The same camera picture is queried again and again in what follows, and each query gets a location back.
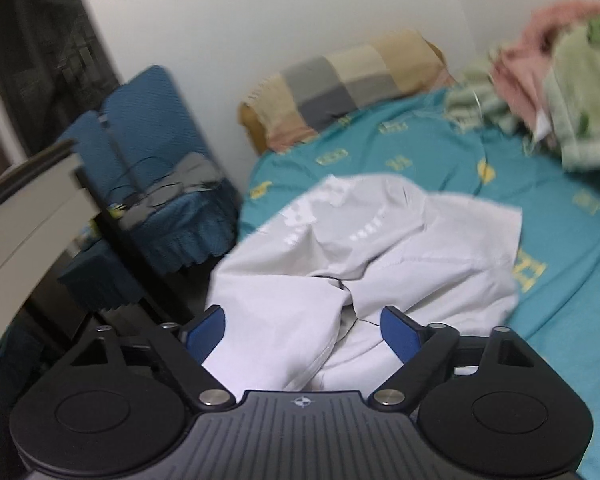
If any white t-shirt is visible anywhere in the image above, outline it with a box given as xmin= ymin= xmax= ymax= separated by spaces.
xmin=204 ymin=174 xmax=522 ymax=396

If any teal patterned bed sheet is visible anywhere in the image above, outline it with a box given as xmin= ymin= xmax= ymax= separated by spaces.
xmin=238 ymin=91 xmax=600 ymax=479

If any grey cloth on chair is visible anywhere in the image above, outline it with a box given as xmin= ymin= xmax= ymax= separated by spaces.
xmin=120 ymin=152 xmax=224 ymax=230

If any white desk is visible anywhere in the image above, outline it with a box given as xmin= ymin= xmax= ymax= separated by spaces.
xmin=0 ymin=140 xmax=97 ymax=338

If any blue covered chair far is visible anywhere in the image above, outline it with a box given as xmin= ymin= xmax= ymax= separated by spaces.
xmin=59 ymin=110 xmax=116 ymax=198

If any blue covered chair near bed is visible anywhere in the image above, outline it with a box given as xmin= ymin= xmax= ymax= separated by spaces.
xmin=104 ymin=65 xmax=238 ymax=274

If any brown wooden headboard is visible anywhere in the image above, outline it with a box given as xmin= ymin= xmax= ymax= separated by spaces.
xmin=237 ymin=103 xmax=268 ymax=155

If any checkered pillow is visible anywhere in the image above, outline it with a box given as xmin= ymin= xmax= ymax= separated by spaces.
xmin=242 ymin=29 xmax=454 ymax=153

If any green and pink fleece blanket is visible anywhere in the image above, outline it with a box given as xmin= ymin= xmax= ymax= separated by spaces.
xmin=445 ymin=0 xmax=600 ymax=172

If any black cable on chair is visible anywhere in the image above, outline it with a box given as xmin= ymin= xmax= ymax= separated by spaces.
xmin=97 ymin=114 xmax=182 ymax=206

